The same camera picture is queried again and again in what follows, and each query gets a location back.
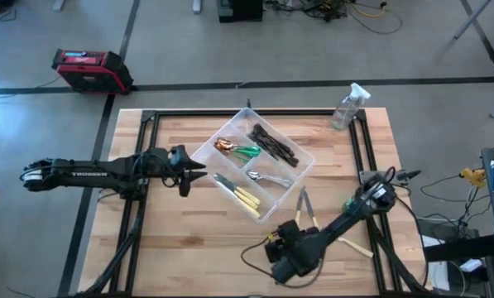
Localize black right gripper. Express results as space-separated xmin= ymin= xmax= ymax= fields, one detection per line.
xmin=264 ymin=219 xmax=327 ymax=268

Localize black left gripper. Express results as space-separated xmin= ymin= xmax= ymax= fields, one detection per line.
xmin=167 ymin=144 xmax=209 ymax=184

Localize clear plastic compartment tray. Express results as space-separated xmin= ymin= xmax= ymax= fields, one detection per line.
xmin=189 ymin=107 xmax=315 ymax=225

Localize black cylindrical device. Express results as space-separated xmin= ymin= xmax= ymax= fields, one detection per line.
xmin=396 ymin=169 xmax=422 ymax=182

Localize red tool case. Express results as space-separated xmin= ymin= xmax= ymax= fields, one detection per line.
xmin=50 ymin=48 xmax=135 ymax=94

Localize clear spray bottle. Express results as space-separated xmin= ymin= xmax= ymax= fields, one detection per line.
xmin=329 ymin=82 xmax=372 ymax=132

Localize black computer tower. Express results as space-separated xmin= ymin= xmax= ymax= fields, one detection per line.
xmin=216 ymin=0 xmax=265 ymax=24

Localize white power adapter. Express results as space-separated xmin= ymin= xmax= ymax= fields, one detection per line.
xmin=457 ymin=258 xmax=484 ymax=274

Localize yellow plug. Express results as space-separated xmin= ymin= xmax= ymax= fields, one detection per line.
xmin=458 ymin=166 xmax=487 ymax=190

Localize black side cart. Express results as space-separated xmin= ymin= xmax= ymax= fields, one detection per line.
xmin=422 ymin=146 xmax=494 ymax=298

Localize white table grey legs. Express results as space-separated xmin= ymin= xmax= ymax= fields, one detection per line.
xmin=452 ymin=0 xmax=494 ymax=120

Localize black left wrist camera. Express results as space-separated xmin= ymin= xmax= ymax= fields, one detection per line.
xmin=178 ymin=173 xmax=191 ymax=198

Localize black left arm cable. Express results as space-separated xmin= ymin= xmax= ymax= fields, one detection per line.
xmin=129 ymin=151 xmax=182 ymax=188

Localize green handled knife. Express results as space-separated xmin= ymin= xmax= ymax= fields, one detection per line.
xmin=213 ymin=177 xmax=262 ymax=219

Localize black corner bracket plate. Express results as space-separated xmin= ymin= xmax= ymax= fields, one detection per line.
xmin=140 ymin=109 xmax=159 ymax=125

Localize black table frame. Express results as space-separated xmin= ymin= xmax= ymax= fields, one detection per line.
xmin=79 ymin=108 xmax=432 ymax=298

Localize silver metal mounting bracket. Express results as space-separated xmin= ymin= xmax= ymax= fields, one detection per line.
xmin=358 ymin=170 xmax=381 ymax=184

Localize tangled floor cables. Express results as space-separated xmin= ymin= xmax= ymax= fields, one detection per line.
xmin=265 ymin=0 xmax=357 ymax=24

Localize yellow floor cable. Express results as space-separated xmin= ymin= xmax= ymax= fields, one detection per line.
xmin=345 ymin=0 xmax=404 ymax=36

